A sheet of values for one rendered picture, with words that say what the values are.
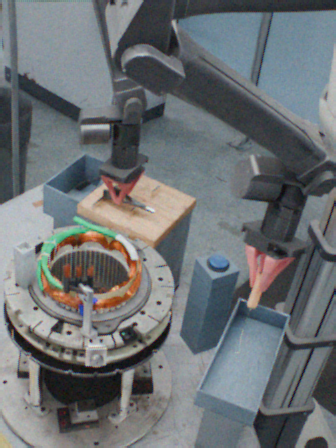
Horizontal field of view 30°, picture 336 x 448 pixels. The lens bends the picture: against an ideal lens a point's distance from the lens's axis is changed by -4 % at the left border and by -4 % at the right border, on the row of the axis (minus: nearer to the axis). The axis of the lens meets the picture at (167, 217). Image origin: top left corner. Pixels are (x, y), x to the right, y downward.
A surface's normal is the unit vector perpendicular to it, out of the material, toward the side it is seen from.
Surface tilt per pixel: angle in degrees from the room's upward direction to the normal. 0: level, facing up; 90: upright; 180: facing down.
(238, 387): 0
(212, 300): 90
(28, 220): 0
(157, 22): 108
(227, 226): 0
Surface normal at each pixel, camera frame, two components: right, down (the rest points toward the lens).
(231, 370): 0.12, -0.78
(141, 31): 0.16, 0.84
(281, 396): 0.21, 0.63
